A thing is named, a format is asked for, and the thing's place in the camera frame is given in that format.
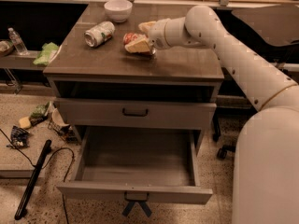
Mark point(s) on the grey drawer cabinet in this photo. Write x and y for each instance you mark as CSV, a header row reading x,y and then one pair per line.
x,y
176,75

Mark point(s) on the green snack bag on floor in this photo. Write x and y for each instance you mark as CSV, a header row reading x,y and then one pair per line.
x,y
39,114

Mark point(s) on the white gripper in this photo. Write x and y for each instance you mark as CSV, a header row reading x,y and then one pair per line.
x,y
157,34

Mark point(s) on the dark blue snack bag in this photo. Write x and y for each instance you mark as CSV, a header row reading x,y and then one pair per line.
x,y
18,138

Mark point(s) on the open grey bottom drawer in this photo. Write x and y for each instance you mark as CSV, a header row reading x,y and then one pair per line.
x,y
137,165

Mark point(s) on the yellow sponge on floor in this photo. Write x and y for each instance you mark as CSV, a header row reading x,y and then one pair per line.
x,y
25,123

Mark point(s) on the wire basket on floor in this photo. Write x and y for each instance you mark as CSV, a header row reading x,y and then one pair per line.
x,y
62,129

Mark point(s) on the closed grey upper drawer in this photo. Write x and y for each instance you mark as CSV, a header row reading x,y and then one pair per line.
x,y
137,114

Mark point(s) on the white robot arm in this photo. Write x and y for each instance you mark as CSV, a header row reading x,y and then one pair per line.
x,y
266,173

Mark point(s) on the black rod on floor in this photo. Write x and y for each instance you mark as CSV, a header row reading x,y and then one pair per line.
x,y
21,210

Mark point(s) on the white green soda can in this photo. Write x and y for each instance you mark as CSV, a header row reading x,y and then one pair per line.
x,y
99,34

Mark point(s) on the white ceramic bowl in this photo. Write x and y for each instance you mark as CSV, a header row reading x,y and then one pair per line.
x,y
118,10

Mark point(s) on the black office chair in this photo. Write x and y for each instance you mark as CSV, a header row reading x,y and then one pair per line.
x,y
273,32

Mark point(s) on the red coke can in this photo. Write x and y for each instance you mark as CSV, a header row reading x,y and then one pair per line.
x,y
137,43

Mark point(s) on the small bowl at left edge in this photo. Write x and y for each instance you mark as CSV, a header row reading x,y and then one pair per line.
x,y
6,47

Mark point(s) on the clear plastic water bottle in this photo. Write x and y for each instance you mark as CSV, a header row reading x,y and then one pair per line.
x,y
17,41

